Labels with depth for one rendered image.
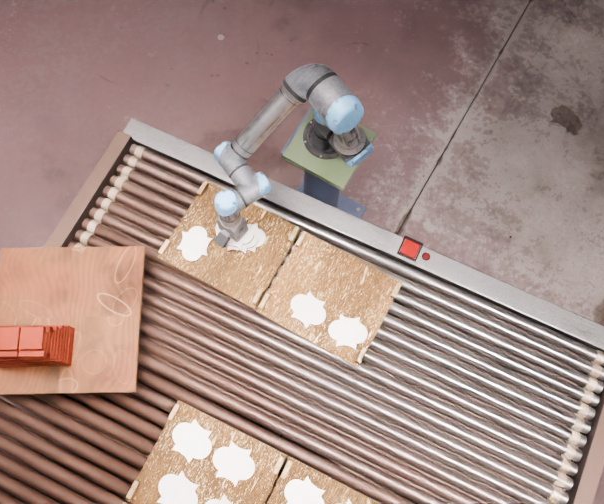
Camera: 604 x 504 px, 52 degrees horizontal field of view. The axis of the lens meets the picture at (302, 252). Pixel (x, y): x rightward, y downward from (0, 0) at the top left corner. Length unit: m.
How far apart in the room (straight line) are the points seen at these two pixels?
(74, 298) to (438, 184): 2.06
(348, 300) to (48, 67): 2.49
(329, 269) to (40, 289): 1.01
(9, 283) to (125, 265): 0.40
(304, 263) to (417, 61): 1.93
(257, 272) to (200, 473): 0.71
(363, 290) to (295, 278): 0.25
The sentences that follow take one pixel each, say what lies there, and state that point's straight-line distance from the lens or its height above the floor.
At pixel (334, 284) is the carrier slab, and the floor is 0.94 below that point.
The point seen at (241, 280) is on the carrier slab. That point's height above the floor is 0.94.
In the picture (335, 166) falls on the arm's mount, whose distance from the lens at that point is 2.44.
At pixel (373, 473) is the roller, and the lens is 2.18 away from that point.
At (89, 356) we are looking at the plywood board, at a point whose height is 1.04.
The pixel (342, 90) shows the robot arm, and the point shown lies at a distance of 1.86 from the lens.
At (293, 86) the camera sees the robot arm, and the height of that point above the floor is 1.48.
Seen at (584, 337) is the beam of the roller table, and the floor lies 0.91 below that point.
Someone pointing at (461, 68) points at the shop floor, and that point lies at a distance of 3.89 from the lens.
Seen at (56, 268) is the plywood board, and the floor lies 1.04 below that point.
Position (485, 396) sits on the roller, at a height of 0.92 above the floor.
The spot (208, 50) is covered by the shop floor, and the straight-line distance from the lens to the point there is 3.87.
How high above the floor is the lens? 3.08
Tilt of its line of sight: 72 degrees down
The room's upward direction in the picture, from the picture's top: 2 degrees clockwise
